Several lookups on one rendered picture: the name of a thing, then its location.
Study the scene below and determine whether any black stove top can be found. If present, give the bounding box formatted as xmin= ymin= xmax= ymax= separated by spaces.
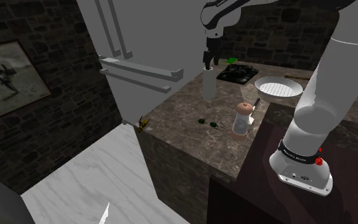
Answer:
xmin=216 ymin=63 xmax=259 ymax=85

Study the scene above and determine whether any dark maroon robot stand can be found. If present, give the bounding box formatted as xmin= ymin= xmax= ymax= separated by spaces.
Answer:
xmin=206 ymin=102 xmax=358 ymax=224

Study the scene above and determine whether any white ridged pan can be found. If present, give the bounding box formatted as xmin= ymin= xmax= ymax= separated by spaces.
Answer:
xmin=254 ymin=76 xmax=305 ymax=104

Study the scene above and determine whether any yellow black insect figure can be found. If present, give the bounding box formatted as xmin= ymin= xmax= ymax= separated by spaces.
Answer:
xmin=136 ymin=116 xmax=153 ymax=134

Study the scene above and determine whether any grey refrigerator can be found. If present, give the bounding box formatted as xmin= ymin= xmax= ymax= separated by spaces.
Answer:
xmin=76 ymin=0 xmax=212 ymax=125

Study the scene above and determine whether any white paper towel roll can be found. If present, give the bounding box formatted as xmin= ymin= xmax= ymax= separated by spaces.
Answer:
xmin=202 ymin=66 xmax=216 ymax=101

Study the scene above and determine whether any clear pepper grinder brown cap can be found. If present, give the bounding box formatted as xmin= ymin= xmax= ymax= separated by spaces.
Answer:
xmin=230 ymin=102 xmax=254 ymax=141

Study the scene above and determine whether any framed grey wall picture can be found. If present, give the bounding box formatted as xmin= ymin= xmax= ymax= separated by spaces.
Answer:
xmin=0 ymin=39 xmax=52 ymax=125

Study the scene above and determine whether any white knife black handle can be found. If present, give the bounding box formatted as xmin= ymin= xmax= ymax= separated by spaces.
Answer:
xmin=247 ymin=97 xmax=262 ymax=125

